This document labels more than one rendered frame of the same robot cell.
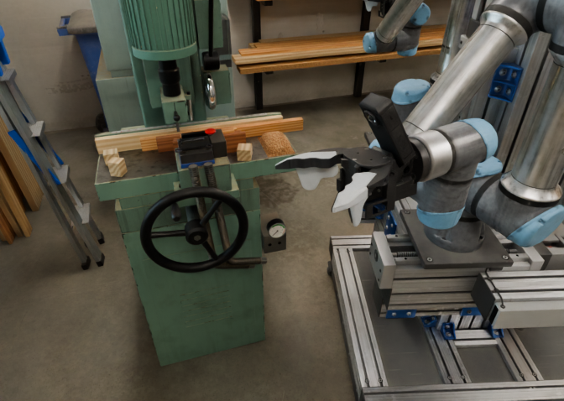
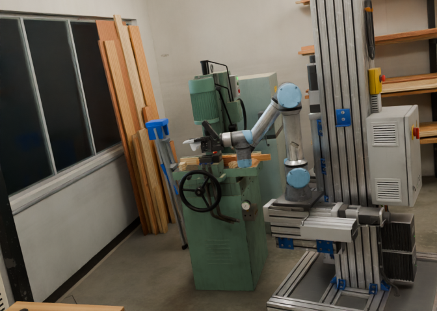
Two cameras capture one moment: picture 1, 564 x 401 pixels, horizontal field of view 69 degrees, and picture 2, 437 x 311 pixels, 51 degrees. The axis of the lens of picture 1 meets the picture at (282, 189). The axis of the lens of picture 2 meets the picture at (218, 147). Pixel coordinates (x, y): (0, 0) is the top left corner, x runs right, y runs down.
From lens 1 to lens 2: 204 cm
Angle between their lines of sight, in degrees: 39
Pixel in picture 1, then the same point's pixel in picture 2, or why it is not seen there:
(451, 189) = (238, 151)
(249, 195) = (235, 186)
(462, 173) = (238, 145)
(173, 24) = (205, 111)
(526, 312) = (311, 228)
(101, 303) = (183, 263)
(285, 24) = not seen: hidden behind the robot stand
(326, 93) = not seen: hidden behind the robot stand
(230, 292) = (229, 245)
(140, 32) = (195, 114)
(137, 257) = (186, 211)
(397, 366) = (300, 294)
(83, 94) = not seen: hidden behind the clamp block
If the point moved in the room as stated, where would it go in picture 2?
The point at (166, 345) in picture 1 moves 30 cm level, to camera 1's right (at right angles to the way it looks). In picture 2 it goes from (198, 273) to (233, 280)
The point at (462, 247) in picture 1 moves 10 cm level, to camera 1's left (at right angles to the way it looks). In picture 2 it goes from (291, 198) to (275, 196)
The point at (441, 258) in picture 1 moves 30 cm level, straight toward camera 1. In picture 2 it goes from (281, 202) to (235, 217)
